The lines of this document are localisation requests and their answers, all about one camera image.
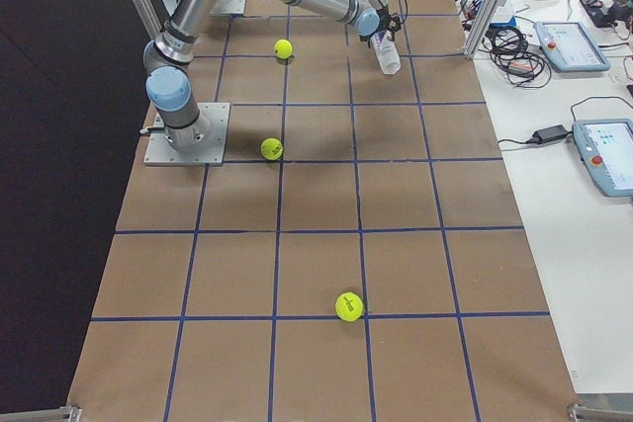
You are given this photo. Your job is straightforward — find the frame foot bracket right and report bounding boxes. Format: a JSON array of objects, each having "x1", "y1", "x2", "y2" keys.
[{"x1": 567, "y1": 403, "x2": 633, "y2": 422}]

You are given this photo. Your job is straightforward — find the tangled black cables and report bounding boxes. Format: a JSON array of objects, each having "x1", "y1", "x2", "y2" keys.
[{"x1": 487, "y1": 29, "x2": 551, "y2": 90}]

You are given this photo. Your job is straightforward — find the tennis ball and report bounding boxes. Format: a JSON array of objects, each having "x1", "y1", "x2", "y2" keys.
[
  {"x1": 274, "y1": 39, "x2": 294, "y2": 60},
  {"x1": 260, "y1": 137, "x2": 284, "y2": 161}
]

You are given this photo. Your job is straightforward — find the tennis ball centre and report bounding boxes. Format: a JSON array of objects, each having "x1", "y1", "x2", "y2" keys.
[{"x1": 274, "y1": 39, "x2": 294, "y2": 60}]

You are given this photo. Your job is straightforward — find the upper teach pendant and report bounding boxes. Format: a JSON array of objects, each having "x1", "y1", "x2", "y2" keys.
[{"x1": 534, "y1": 22, "x2": 610, "y2": 72}]

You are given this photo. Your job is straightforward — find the tennis ball right side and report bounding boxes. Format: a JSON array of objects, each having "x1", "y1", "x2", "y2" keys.
[{"x1": 260, "y1": 137, "x2": 284, "y2": 161}]

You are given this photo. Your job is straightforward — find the right aluminium frame post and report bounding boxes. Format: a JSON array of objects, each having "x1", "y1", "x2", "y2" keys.
[{"x1": 462, "y1": 0, "x2": 525, "y2": 61}]

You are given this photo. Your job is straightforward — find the frame foot bracket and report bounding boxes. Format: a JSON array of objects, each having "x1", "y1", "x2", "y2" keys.
[
  {"x1": 0, "y1": 405, "x2": 83, "y2": 422},
  {"x1": 567, "y1": 403, "x2": 633, "y2": 422}
]

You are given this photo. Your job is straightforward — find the lower teach pendant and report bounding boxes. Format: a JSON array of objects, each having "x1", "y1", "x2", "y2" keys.
[{"x1": 573, "y1": 119, "x2": 633, "y2": 198}]

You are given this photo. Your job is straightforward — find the teach pendant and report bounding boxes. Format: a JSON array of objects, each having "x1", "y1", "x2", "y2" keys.
[
  {"x1": 573, "y1": 119, "x2": 633, "y2": 198},
  {"x1": 534, "y1": 22, "x2": 610, "y2": 72}
]

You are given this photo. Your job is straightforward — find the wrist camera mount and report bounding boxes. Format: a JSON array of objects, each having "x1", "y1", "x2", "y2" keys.
[{"x1": 387, "y1": 13, "x2": 403, "y2": 35}]

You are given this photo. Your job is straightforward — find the black power brick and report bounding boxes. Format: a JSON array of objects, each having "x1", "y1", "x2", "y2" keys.
[{"x1": 530, "y1": 125, "x2": 570, "y2": 145}]

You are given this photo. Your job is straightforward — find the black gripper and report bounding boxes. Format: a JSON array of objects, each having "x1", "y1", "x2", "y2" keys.
[{"x1": 363, "y1": 6, "x2": 395, "y2": 46}]

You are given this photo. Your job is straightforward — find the frame foot bracket left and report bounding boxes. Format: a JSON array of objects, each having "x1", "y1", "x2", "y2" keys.
[{"x1": 0, "y1": 405, "x2": 83, "y2": 422}]

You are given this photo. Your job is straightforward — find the white blue tennis ball can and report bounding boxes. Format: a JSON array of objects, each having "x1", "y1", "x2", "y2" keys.
[{"x1": 372, "y1": 31, "x2": 401, "y2": 75}]

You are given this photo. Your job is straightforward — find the blue white box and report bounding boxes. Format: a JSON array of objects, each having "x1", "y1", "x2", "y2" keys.
[{"x1": 491, "y1": 0, "x2": 516, "y2": 28}]

